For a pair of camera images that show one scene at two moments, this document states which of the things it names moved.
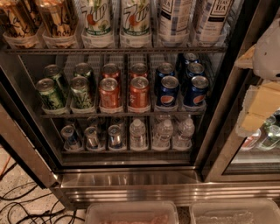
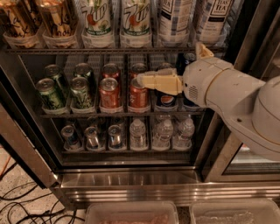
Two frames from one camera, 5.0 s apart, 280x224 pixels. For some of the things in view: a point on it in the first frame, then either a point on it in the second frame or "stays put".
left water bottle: x=137 y=136 stays put
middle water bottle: x=163 y=134 stays put
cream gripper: x=269 y=52 → x=200 y=79
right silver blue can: x=115 y=137 stays put
